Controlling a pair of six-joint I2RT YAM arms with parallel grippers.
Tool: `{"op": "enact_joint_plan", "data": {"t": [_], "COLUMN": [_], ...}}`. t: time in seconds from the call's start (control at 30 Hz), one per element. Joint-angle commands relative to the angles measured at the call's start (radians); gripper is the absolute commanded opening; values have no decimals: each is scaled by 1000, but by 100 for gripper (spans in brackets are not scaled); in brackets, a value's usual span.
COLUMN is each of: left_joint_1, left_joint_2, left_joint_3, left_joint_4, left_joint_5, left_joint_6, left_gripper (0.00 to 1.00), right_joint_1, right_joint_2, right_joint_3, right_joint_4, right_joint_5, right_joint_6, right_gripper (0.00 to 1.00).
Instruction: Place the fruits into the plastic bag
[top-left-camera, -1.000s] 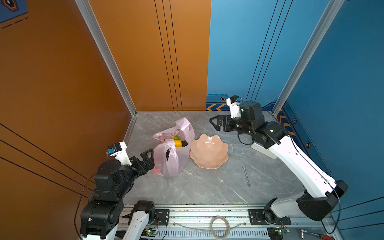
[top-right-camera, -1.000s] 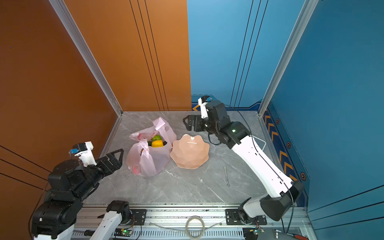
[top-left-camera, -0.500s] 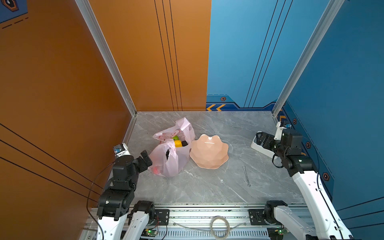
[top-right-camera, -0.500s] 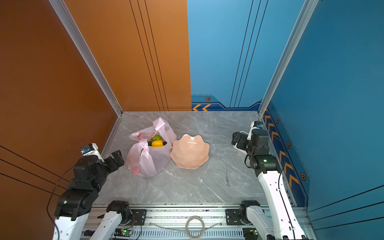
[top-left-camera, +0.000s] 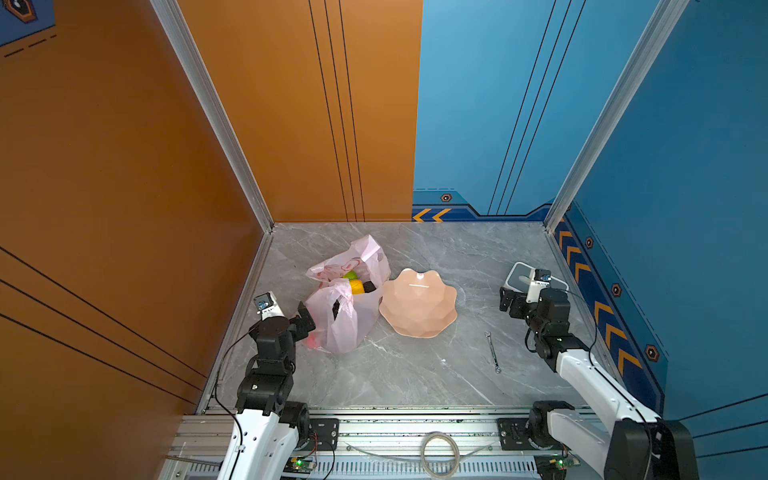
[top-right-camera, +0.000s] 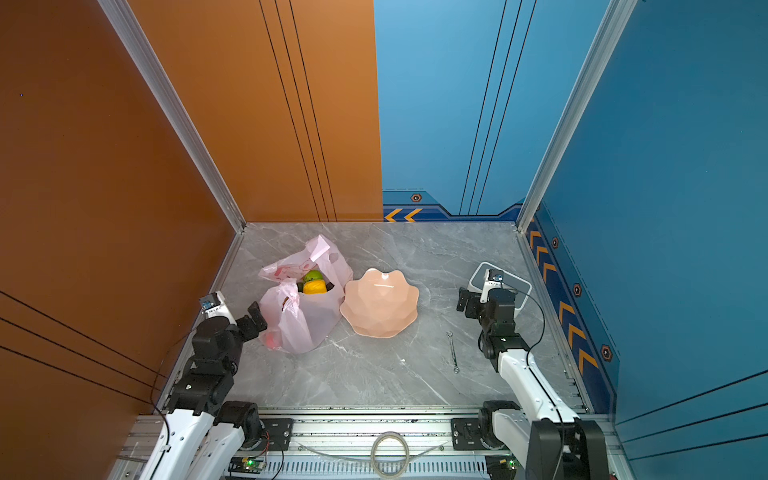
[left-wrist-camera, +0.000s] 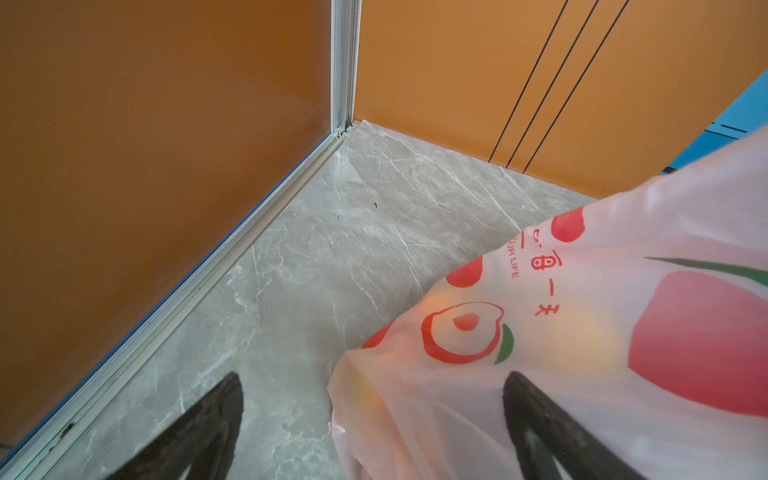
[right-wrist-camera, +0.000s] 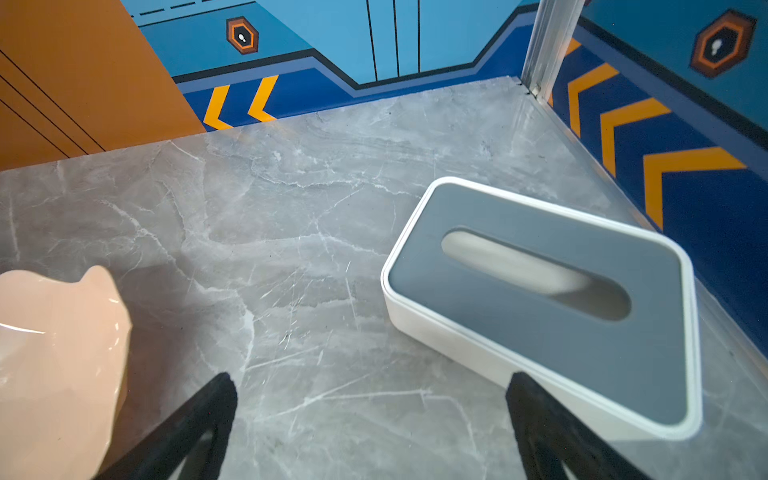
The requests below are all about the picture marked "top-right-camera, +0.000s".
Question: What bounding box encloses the pink printed plastic bag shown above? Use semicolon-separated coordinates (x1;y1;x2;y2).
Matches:
259;235;353;354

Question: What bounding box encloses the yellow orange fruit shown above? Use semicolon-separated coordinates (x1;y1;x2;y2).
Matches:
302;279;327;295

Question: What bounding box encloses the green apple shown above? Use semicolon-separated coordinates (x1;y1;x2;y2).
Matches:
303;270;324;283

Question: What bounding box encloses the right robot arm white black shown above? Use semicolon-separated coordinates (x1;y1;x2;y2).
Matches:
457;287;611;479

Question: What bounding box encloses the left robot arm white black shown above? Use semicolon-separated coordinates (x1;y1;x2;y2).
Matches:
141;292;268;479

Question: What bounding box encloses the white grey tissue box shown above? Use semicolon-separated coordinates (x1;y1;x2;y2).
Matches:
467;262;532;313

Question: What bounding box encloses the silver wrench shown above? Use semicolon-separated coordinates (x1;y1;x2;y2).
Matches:
446;331;461;374

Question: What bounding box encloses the pink fruit plate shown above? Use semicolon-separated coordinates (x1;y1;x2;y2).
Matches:
340;268;420;339

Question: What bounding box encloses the left green circuit board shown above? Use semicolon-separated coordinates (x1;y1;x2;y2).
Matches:
227;456;267;476

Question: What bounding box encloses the green circuit board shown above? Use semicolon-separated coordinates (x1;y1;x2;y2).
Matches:
500;455;522;470
227;456;267;476

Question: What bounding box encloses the right green circuit board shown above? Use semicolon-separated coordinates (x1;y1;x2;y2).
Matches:
500;455;522;470

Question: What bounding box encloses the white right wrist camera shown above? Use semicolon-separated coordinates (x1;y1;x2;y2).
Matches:
480;268;504;304

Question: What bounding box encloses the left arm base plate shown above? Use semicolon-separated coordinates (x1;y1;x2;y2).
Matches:
251;417;294;453

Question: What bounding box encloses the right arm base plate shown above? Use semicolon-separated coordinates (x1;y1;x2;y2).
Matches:
450;417;499;451

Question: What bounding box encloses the aluminium front rail frame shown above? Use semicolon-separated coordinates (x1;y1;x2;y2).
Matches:
107;407;637;480

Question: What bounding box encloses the coiled clear cable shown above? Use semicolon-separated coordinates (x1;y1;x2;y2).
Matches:
296;431;448;480

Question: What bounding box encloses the left aluminium corner post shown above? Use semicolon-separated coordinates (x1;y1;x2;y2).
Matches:
98;0;247;234

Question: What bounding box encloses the aluminium corner post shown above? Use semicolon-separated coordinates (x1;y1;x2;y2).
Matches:
516;0;638;234
98;0;247;234

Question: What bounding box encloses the right aluminium corner post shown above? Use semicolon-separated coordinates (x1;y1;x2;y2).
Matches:
516;0;638;234

